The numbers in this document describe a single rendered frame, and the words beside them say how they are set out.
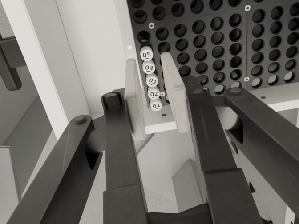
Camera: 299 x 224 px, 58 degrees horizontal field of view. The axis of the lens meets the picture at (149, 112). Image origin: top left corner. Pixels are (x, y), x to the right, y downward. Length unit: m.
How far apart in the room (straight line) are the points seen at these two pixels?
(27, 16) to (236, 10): 0.19
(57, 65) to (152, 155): 1.19
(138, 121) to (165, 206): 1.62
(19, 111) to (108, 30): 0.55
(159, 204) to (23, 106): 1.12
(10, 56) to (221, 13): 0.20
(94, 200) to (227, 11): 1.53
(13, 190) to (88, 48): 0.34
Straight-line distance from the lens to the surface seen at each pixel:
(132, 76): 0.18
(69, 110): 0.29
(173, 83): 0.16
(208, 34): 0.28
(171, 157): 1.45
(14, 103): 0.89
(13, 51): 0.29
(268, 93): 0.37
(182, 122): 0.16
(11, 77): 0.30
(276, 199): 0.70
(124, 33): 0.33
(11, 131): 0.75
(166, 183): 1.57
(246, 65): 0.31
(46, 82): 0.27
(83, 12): 0.34
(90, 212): 1.79
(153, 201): 1.72
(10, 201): 0.61
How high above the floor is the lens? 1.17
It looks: 61 degrees down
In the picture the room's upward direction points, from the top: 172 degrees clockwise
